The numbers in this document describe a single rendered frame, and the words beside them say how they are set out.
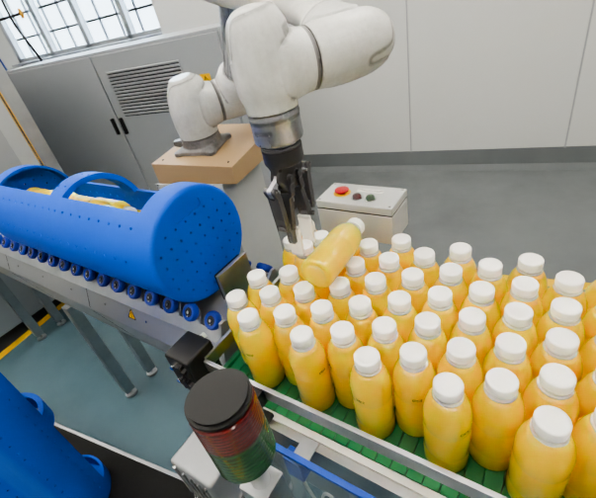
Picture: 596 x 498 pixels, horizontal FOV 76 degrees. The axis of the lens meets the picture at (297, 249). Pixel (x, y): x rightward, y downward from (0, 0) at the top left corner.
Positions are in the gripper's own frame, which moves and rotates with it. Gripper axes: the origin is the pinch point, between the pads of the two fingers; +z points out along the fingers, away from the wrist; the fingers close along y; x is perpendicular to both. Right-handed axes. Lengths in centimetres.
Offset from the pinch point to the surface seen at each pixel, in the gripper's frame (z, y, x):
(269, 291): 4.2, 13.7, 0.0
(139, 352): 94, -1, -120
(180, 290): 8.6, 16.5, -24.8
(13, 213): -4, 18, -91
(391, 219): 4.9, -17.6, 12.7
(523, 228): 112, -188, 30
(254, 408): -12.2, 41.5, 23.2
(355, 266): 4.2, 1.4, 12.5
